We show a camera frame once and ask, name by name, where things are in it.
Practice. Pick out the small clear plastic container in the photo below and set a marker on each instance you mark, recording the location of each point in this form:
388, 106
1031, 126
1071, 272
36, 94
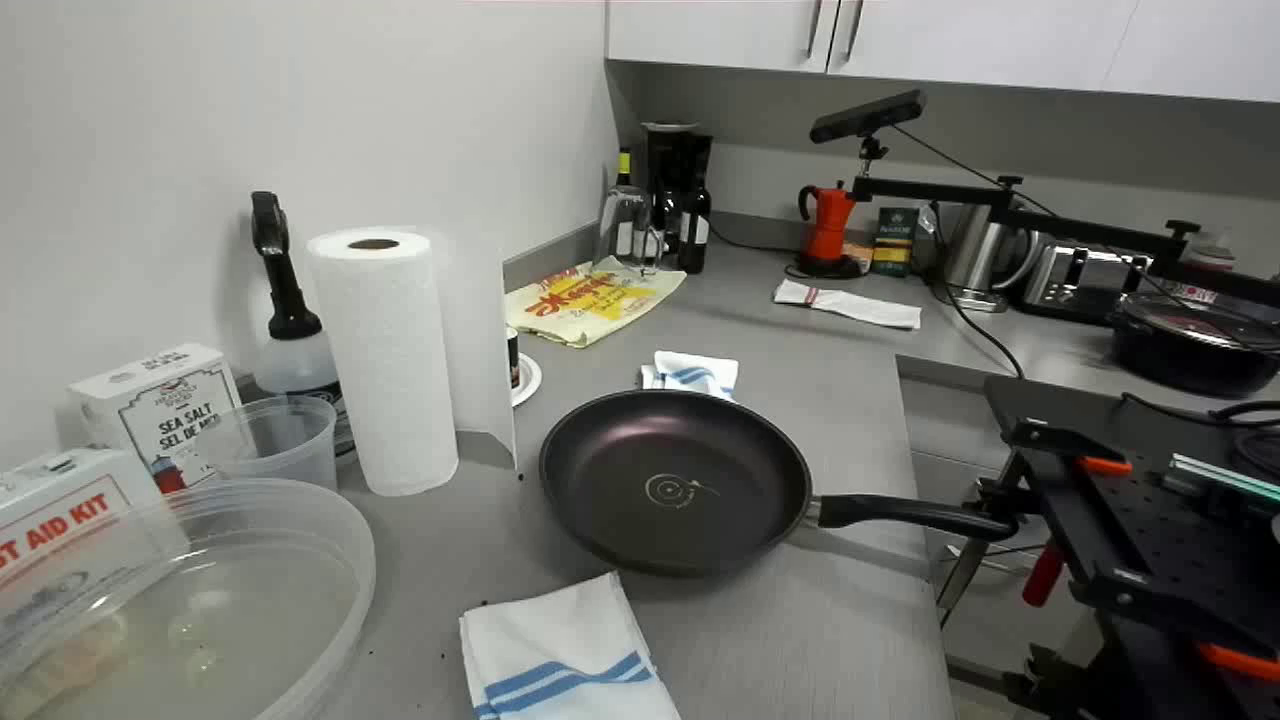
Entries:
284, 441

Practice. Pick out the spray bottle black trigger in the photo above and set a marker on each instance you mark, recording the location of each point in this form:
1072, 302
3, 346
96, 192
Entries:
284, 315

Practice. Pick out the black round dish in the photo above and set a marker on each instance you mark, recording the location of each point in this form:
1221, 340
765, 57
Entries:
1184, 340

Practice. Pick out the white first aid kit box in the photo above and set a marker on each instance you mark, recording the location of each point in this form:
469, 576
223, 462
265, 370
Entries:
64, 514

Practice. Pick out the steel kettle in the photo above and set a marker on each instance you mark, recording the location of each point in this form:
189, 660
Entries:
980, 251

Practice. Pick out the white paper towel roll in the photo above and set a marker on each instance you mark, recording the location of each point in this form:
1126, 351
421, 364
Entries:
385, 363

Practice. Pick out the white sea salt box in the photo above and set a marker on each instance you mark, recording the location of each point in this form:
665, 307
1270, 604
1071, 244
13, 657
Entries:
161, 400

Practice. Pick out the white upper cabinet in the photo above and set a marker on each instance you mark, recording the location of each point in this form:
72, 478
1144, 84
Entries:
1002, 34

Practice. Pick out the large clear plastic bowl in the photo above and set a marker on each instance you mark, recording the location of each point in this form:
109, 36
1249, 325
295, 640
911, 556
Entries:
265, 603

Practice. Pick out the device with green light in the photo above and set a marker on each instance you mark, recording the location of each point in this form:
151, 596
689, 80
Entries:
1221, 478

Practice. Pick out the black coffee maker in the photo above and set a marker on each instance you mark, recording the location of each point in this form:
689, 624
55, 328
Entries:
674, 162

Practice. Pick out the white rolled cloth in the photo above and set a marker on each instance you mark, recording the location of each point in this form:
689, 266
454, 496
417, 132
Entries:
847, 307

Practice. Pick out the silver kitchen appliance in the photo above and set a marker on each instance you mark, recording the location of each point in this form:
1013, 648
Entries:
1086, 277

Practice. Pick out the black perforated work table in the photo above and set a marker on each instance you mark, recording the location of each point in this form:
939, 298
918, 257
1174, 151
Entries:
1174, 535

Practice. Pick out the black frying pan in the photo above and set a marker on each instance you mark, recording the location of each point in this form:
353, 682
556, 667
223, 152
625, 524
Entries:
665, 480

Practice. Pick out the condiment bottle yellow cap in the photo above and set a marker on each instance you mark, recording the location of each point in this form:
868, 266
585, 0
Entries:
621, 202

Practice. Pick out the yellow printed bag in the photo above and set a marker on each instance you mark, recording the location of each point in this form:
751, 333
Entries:
585, 302

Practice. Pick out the thin white blue-striped cloth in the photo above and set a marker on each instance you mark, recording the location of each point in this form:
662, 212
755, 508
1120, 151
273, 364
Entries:
561, 640

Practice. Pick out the dark glass bottle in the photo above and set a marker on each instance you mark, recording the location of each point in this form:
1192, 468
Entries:
694, 233

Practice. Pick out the black stereo camera bar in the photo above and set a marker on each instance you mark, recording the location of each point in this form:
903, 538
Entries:
864, 118

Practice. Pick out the dark green box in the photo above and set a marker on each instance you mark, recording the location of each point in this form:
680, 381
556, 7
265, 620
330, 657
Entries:
903, 241

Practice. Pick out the red kettle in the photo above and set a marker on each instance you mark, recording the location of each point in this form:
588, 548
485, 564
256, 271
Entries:
827, 224

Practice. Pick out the white round tray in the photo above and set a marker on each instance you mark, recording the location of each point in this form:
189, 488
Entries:
525, 384

